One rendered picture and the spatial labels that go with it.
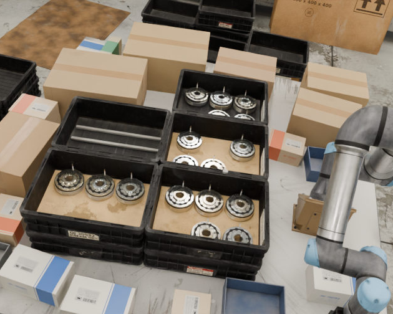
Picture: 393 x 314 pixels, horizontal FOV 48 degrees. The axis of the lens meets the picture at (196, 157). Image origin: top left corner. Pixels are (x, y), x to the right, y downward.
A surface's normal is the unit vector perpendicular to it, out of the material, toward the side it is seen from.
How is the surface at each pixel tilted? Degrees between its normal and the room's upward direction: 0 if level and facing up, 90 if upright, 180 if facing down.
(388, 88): 0
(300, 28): 72
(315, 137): 90
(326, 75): 0
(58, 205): 0
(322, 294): 90
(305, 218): 90
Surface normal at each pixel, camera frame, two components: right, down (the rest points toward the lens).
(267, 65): 0.11, -0.69
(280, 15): -0.14, 0.47
